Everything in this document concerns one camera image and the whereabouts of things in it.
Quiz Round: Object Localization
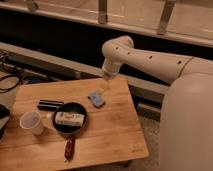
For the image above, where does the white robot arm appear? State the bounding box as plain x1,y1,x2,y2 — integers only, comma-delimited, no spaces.
102,36,213,171

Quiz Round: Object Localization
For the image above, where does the blue sponge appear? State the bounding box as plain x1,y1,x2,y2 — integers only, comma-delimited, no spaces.
88,92,105,108

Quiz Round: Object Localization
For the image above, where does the black frying pan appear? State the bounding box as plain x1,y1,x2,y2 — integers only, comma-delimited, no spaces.
52,102,88,134

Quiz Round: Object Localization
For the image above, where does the white box in pan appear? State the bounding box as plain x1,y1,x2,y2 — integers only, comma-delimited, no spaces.
55,112,84,127

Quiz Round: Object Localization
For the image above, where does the black rectangular case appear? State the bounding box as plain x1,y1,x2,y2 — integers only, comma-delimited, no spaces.
37,100,63,111

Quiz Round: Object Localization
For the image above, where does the white plastic cup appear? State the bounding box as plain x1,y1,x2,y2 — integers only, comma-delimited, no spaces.
19,111,44,135

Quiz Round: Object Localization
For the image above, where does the dark object at left edge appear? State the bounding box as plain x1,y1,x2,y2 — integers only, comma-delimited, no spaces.
0,104,10,139

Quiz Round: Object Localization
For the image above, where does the black cable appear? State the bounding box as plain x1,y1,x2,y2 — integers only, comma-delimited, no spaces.
0,74,22,94

